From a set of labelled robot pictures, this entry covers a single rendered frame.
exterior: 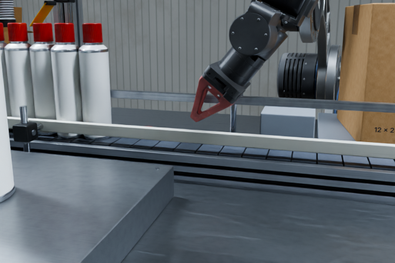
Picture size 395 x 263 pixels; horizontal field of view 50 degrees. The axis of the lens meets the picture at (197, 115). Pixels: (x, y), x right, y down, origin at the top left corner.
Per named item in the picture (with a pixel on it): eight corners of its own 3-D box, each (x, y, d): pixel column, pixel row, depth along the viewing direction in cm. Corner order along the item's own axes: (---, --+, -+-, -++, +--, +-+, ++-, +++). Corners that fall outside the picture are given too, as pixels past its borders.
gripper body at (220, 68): (201, 74, 64) (231, 36, 62) (216, 67, 74) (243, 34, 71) (233, 101, 64) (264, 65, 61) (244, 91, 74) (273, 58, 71)
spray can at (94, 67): (78, 140, 76) (70, 23, 71) (91, 132, 81) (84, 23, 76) (106, 141, 75) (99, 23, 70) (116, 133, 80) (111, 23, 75)
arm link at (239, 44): (321, -5, 63) (271, -29, 65) (314, -16, 53) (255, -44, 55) (283, 66, 67) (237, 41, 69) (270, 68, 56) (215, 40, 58)
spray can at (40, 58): (30, 133, 80) (20, 23, 75) (51, 127, 84) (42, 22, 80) (50, 137, 77) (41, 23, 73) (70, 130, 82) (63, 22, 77)
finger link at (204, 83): (173, 108, 69) (208, 66, 66) (187, 101, 76) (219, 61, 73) (204, 136, 69) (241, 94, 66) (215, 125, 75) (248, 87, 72)
